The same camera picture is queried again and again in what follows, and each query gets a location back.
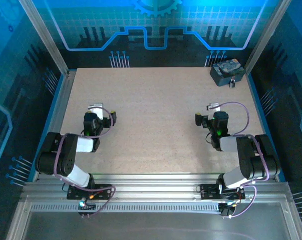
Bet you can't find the starry night print box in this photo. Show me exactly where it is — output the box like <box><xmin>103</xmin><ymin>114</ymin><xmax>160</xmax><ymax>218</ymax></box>
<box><xmin>209</xmin><ymin>58</ymin><xmax>246</xmax><ymax>87</ymax></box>

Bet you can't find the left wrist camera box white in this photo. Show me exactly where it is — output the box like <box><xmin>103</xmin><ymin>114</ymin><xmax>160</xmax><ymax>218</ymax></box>
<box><xmin>87</xmin><ymin>102</ymin><xmax>104</xmax><ymax>120</ymax></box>

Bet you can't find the aluminium side rail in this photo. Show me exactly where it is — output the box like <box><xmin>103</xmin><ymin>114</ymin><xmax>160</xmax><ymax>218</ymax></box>
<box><xmin>32</xmin><ymin>69</ymin><xmax>78</xmax><ymax>182</ymax></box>

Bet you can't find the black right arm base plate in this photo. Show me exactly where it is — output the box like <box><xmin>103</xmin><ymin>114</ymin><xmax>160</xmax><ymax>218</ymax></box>
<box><xmin>199</xmin><ymin>184</ymin><xmax>246</xmax><ymax>201</ymax></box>

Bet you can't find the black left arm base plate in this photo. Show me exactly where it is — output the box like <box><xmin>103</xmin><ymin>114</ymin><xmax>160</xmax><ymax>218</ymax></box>
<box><xmin>67</xmin><ymin>184</ymin><xmax>113</xmax><ymax>201</ymax></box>

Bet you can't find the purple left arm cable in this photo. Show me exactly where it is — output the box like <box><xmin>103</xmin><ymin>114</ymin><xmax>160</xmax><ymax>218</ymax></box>
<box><xmin>52</xmin><ymin>106</ymin><xmax>116</xmax><ymax>218</ymax></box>

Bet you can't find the aluminium mounting rail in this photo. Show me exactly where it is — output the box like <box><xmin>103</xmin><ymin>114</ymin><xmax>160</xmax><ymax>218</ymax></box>
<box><xmin>22</xmin><ymin>173</ymin><xmax>291</xmax><ymax>201</ymax></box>

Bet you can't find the aluminium frame post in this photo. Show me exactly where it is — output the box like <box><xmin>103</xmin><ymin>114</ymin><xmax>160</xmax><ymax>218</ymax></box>
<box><xmin>243</xmin><ymin>0</ymin><xmax>293</xmax><ymax>75</ymax></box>
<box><xmin>18</xmin><ymin>0</ymin><xmax>70</xmax><ymax>76</ymax></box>

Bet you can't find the slotted grey cable duct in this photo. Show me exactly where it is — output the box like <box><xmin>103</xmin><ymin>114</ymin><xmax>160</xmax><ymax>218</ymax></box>
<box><xmin>30</xmin><ymin>203</ymin><xmax>221</xmax><ymax>212</ymax></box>

